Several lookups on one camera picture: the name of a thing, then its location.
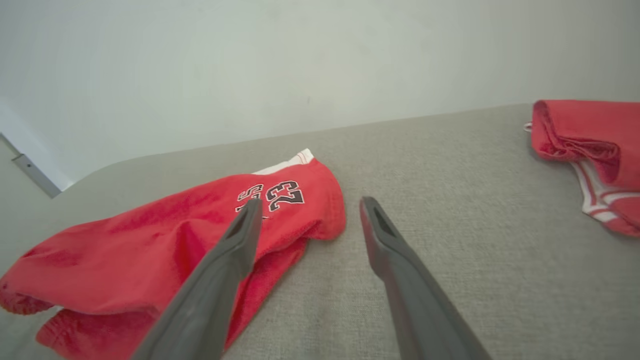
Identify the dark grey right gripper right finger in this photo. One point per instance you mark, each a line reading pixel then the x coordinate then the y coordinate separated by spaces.
pixel 420 310

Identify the red Bulls shorts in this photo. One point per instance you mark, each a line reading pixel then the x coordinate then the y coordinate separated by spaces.
pixel 125 250

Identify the red Bulls jersey white sleeves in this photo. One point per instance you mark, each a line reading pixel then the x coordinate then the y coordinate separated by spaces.
pixel 590 125

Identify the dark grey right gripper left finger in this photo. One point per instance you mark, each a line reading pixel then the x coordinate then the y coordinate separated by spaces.
pixel 210 300

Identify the grey metal wall trim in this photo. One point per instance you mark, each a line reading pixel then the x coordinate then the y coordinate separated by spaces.
pixel 35 174

